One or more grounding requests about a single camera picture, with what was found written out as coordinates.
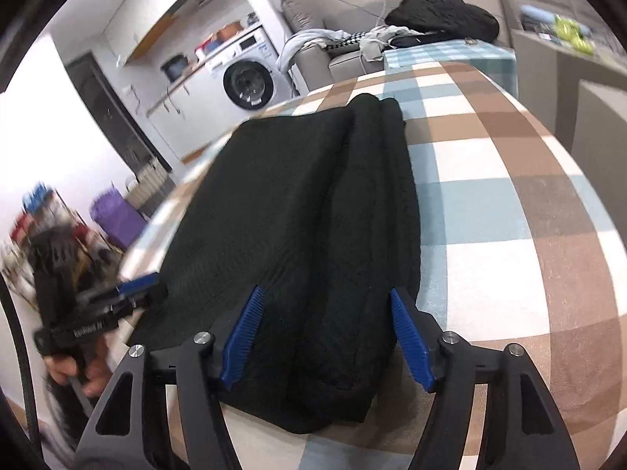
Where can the black cooking pot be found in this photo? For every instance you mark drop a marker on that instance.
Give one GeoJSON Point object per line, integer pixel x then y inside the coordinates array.
{"type": "Point", "coordinates": [175, 68]}

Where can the light grey garment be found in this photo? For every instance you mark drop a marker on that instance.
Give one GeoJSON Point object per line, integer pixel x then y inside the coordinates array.
{"type": "Point", "coordinates": [306, 41]}

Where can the red container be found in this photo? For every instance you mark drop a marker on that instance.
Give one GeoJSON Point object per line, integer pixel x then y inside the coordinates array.
{"type": "Point", "coordinates": [203, 50]}

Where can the grey sofa cushion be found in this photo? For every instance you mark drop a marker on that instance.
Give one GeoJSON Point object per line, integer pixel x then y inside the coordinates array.
{"type": "Point", "coordinates": [298, 14]}

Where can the teal checked tablecloth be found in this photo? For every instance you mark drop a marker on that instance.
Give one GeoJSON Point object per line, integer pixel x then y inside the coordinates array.
{"type": "Point", "coordinates": [455, 54]}

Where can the small beige cabinet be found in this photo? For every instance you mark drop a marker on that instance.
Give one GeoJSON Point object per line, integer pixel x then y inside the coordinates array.
{"type": "Point", "coordinates": [543, 73]}

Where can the brown checked tablecloth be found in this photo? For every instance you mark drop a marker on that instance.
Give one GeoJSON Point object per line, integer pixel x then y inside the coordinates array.
{"type": "Point", "coordinates": [490, 196]}

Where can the houndstooth cloth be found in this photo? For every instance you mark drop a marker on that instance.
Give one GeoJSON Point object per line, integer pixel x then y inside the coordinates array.
{"type": "Point", "coordinates": [350, 44]}

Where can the purple bag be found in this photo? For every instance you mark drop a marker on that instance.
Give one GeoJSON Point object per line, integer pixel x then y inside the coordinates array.
{"type": "Point", "coordinates": [117, 220]}

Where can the green figurine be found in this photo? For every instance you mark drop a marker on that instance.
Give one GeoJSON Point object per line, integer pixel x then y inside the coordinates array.
{"type": "Point", "coordinates": [573, 32]}

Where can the dark door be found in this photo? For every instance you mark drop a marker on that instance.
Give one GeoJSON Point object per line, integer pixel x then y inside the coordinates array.
{"type": "Point", "coordinates": [117, 112]}

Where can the white washing machine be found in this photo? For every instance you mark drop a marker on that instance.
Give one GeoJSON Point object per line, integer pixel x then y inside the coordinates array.
{"type": "Point", "coordinates": [247, 73]}

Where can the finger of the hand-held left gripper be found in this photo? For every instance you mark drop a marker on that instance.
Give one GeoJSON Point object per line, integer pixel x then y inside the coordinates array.
{"type": "Point", "coordinates": [130, 288]}
{"type": "Point", "coordinates": [144, 301]}

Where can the large beige cabinet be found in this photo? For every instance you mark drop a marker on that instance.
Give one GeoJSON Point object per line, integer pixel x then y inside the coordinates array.
{"type": "Point", "coordinates": [602, 127]}

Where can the white lower cabinet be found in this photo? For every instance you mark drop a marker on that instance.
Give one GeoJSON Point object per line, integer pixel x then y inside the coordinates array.
{"type": "Point", "coordinates": [191, 112]}

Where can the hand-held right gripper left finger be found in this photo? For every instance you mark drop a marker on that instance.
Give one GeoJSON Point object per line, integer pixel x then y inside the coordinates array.
{"type": "Point", "coordinates": [242, 338]}

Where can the black padded jacket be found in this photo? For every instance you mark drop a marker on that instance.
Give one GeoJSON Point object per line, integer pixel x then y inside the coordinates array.
{"type": "Point", "coordinates": [441, 17]}

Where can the white upper cabinets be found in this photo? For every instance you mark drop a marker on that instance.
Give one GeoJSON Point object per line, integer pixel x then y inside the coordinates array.
{"type": "Point", "coordinates": [161, 24]}

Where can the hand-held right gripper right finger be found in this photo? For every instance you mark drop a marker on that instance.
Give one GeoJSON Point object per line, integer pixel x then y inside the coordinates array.
{"type": "Point", "coordinates": [411, 340]}

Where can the black knit sweater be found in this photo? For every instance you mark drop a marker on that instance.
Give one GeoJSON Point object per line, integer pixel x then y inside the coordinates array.
{"type": "Point", "coordinates": [303, 225]}

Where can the light blue pillow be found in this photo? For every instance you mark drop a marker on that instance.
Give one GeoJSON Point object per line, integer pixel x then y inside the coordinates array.
{"type": "Point", "coordinates": [536, 13]}

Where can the grey sofa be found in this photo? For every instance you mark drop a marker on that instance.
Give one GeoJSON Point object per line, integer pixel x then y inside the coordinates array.
{"type": "Point", "coordinates": [313, 66]}

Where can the person's left hand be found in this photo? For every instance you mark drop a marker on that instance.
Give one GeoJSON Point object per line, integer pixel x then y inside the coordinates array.
{"type": "Point", "coordinates": [98, 372]}

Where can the white crumpled garment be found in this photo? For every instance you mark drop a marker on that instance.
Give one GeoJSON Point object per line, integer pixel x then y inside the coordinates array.
{"type": "Point", "coordinates": [379, 41]}

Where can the woven laundry basket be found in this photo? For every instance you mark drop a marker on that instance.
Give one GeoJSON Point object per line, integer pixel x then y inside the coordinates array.
{"type": "Point", "coordinates": [152, 181]}

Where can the shoe rack with shoes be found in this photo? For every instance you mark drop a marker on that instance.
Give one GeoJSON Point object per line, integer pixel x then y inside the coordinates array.
{"type": "Point", "coordinates": [29, 220]}

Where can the orange basin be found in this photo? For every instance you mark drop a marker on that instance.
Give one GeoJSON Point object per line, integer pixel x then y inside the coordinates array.
{"type": "Point", "coordinates": [229, 32]}

